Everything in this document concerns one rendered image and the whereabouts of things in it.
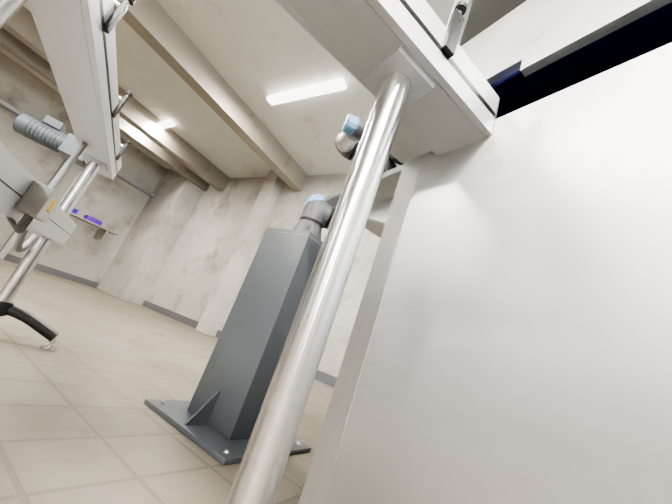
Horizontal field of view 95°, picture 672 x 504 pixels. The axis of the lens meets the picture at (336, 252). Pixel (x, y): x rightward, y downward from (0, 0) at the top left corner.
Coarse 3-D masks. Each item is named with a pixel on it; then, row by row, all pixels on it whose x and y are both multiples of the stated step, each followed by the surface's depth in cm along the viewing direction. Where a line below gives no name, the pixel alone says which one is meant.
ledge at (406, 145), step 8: (400, 128) 66; (400, 136) 69; (408, 136) 68; (416, 136) 67; (392, 144) 72; (400, 144) 71; (408, 144) 70; (416, 144) 69; (424, 144) 68; (392, 152) 74; (400, 152) 73; (408, 152) 73; (416, 152) 72; (424, 152) 71; (400, 160) 76; (408, 160) 75
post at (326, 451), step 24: (456, 0) 95; (408, 168) 75; (408, 192) 70; (384, 240) 70; (384, 264) 66; (384, 288) 62; (360, 312) 65; (360, 336) 62; (360, 360) 59; (336, 384) 61; (336, 408) 58; (336, 432) 55; (336, 456) 53; (312, 480) 55
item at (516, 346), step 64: (640, 64) 42; (512, 128) 54; (576, 128) 45; (640, 128) 38; (448, 192) 60; (512, 192) 49; (576, 192) 41; (640, 192) 35; (448, 256) 53; (512, 256) 44; (576, 256) 37; (640, 256) 33; (384, 320) 58; (448, 320) 47; (512, 320) 40; (576, 320) 35; (640, 320) 30; (384, 384) 52; (448, 384) 43; (512, 384) 37; (576, 384) 32; (640, 384) 29; (384, 448) 46; (448, 448) 39; (512, 448) 34; (576, 448) 30; (640, 448) 27
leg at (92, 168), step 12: (84, 156) 142; (84, 168) 144; (96, 168) 146; (84, 180) 143; (72, 192) 140; (60, 204) 138; (72, 204) 140; (36, 240) 132; (48, 240) 135; (36, 252) 132; (24, 264) 129; (12, 276) 127; (24, 276) 130; (12, 288) 127; (0, 300) 125
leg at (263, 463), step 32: (384, 64) 50; (416, 64) 49; (384, 96) 49; (416, 96) 54; (384, 128) 47; (384, 160) 47; (352, 192) 44; (352, 224) 42; (320, 256) 42; (352, 256) 42; (320, 288) 39; (320, 320) 38; (288, 352) 37; (320, 352) 38; (288, 384) 36; (288, 416) 35; (256, 448) 34; (288, 448) 35; (256, 480) 33
